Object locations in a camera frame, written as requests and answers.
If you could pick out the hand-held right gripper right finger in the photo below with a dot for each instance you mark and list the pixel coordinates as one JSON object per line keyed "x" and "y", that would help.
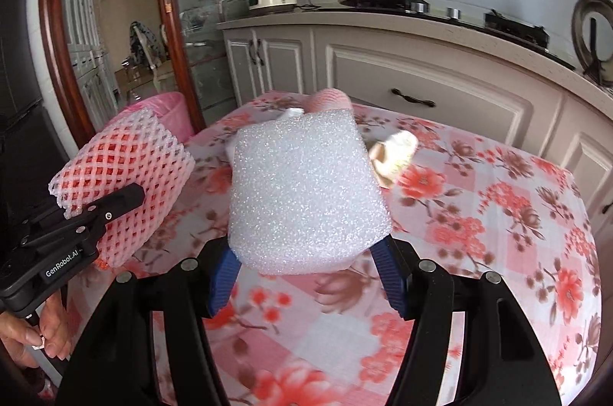
{"x": 390, "y": 281}

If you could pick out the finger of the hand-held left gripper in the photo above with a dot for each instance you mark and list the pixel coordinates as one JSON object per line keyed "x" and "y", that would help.
{"x": 117, "y": 202}

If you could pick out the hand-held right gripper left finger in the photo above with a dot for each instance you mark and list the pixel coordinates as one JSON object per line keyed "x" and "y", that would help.
{"x": 222, "y": 279}

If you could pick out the pink foam fruit net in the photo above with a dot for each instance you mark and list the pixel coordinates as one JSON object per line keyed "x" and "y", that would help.
{"x": 143, "y": 147}

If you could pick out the pink plastic bin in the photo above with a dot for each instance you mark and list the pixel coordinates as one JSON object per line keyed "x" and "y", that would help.
{"x": 167, "y": 107}

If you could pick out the white foam block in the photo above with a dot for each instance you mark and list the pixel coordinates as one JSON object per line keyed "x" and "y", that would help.
{"x": 306, "y": 185}

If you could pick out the white foam fruit net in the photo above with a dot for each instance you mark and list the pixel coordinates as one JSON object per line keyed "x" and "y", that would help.
{"x": 330, "y": 99}

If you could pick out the person's left hand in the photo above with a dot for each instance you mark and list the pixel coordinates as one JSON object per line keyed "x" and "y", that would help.
{"x": 52, "y": 329}

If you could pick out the pink floral tablecloth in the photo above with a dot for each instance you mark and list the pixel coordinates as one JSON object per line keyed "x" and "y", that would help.
{"x": 479, "y": 243}

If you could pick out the white ornate chair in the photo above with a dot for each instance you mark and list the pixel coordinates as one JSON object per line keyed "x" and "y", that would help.
{"x": 148, "y": 47}

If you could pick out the white kitchen cabinet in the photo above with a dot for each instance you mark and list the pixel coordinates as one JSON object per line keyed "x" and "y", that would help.
{"x": 455, "y": 66}

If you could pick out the black gas stove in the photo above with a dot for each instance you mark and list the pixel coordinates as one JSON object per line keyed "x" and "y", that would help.
{"x": 469, "y": 25}

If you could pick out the silver stove knob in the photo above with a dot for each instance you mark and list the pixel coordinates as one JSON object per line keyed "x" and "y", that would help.
{"x": 419, "y": 6}
{"x": 453, "y": 12}

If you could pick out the black stove grate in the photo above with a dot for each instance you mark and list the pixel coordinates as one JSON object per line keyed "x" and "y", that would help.
{"x": 517, "y": 27}
{"x": 383, "y": 0}

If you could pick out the black lid stand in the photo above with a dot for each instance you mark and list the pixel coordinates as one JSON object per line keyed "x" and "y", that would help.
{"x": 594, "y": 47}

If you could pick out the wooden door frame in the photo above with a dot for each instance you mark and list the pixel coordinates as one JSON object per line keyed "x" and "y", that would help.
{"x": 52, "y": 27}

